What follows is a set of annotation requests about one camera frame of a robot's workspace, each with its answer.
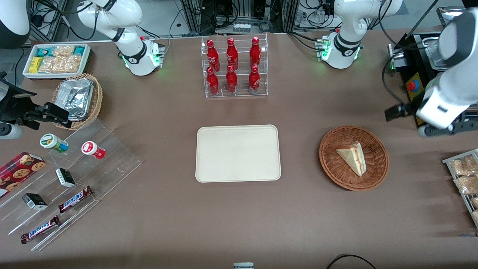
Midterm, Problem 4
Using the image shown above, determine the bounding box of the tan wicker basket with foil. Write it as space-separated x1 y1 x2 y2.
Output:
52 73 103 130

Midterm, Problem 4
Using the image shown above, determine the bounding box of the round brown wicker basket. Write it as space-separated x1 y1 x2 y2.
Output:
319 125 389 191

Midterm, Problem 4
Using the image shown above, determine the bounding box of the black food warmer machine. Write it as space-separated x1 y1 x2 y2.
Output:
388 31 478 132

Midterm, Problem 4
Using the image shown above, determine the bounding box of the white plastic snack bin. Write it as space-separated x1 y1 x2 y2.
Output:
23 43 91 80

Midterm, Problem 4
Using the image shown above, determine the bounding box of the red chocolate cookie box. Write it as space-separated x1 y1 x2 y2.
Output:
0 152 46 199

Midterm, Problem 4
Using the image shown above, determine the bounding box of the cream plastic serving tray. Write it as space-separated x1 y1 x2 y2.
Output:
195 124 282 183

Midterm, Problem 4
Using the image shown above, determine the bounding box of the snickers chocolate bar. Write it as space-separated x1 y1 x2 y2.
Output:
58 185 94 214
20 215 61 244

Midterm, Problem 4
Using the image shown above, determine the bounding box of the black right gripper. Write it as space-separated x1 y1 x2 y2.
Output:
0 77 72 130

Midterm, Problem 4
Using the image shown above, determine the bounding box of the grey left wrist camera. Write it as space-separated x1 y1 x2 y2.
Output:
418 124 455 137

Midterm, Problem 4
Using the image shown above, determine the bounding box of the clear acrylic stepped display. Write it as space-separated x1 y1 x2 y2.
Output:
0 118 143 252

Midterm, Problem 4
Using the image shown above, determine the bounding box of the steel warmer pan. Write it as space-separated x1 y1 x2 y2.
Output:
421 36 454 71

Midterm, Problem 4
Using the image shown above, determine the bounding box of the small black carton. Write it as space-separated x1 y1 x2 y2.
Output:
55 168 76 188
21 193 49 211

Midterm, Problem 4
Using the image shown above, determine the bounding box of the yellow snack packet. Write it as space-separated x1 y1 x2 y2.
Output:
29 56 44 74

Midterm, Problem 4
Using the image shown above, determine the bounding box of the red lid snack cup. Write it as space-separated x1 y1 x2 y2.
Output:
81 141 106 160

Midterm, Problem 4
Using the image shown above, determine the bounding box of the green lid snack cup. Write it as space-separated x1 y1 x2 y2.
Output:
40 133 69 153

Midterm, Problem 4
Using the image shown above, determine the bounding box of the silver foil tray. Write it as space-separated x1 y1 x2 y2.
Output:
56 78 94 121

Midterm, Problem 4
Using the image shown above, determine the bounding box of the clear bag of pastry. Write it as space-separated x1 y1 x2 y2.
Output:
449 155 478 176
453 174 478 195

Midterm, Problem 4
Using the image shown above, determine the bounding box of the red soda bottle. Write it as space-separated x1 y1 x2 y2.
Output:
206 39 221 72
226 38 239 71
249 36 262 68
206 67 220 95
226 65 238 94
248 65 261 93

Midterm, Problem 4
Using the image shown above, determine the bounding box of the clear acrylic bottle rack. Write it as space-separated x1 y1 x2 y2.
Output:
201 33 269 99

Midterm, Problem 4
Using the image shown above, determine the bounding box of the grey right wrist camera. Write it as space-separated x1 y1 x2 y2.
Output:
0 123 24 140

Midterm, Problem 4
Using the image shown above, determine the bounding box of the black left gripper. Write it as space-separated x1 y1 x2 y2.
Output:
385 103 418 122

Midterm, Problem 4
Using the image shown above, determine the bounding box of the clear bag of crackers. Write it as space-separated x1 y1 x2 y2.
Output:
37 45 82 74

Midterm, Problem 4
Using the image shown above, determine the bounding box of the triangular sandwich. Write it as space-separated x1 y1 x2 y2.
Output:
336 141 367 177

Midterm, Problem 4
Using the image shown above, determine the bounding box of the black cable loop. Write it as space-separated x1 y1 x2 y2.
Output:
325 254 376 269

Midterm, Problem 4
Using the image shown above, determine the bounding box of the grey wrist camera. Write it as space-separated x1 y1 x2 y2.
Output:
0 123 24 140
418 124 455 137

